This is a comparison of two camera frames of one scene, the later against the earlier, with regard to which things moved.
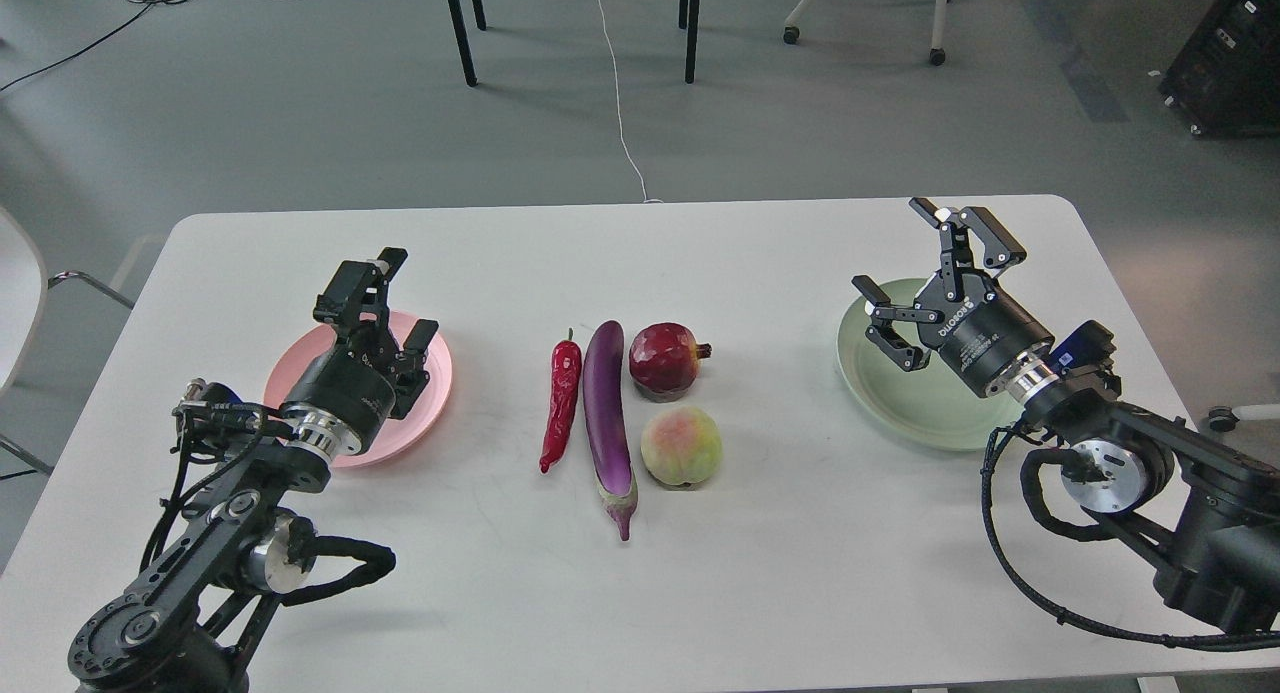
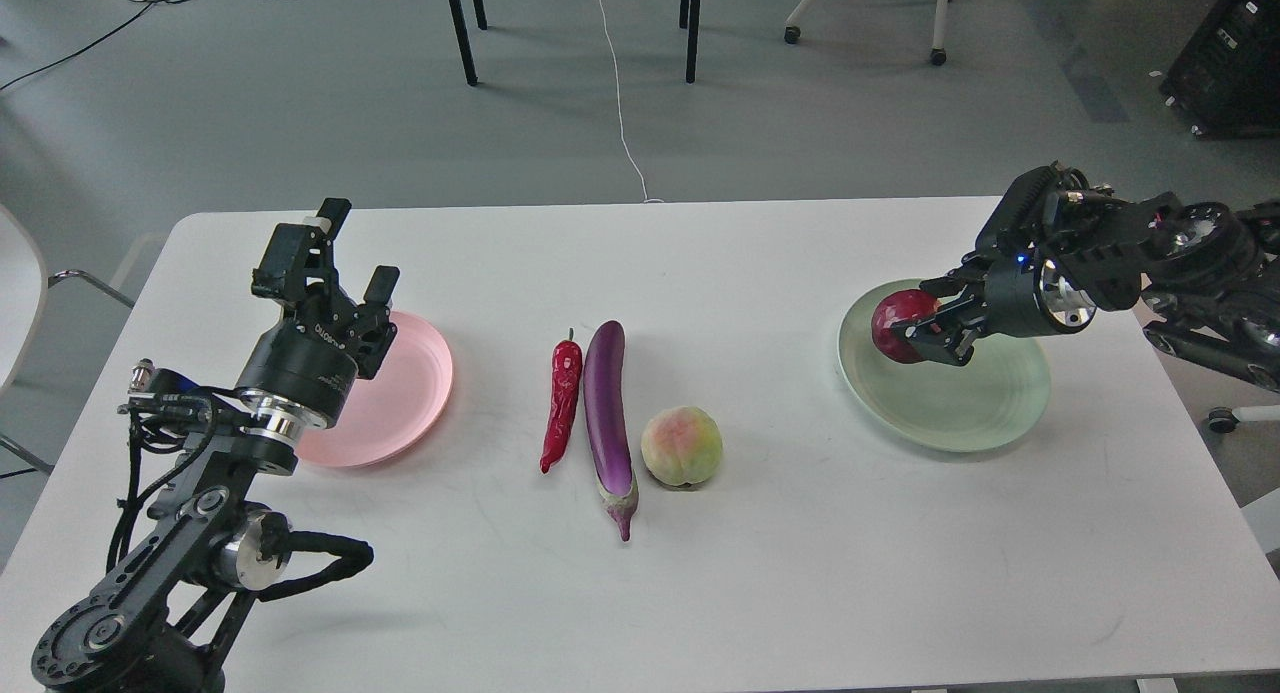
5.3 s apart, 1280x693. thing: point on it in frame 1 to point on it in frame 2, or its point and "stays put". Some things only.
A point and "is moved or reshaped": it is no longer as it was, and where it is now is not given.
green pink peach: [681, 447] stays put
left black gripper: [353, 384] to [299, 373]
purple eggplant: [604, 378] stays put
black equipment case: [1225, 81] stays put
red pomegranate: [664, 360] is moved or reshaped
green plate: [936, 408] stays put
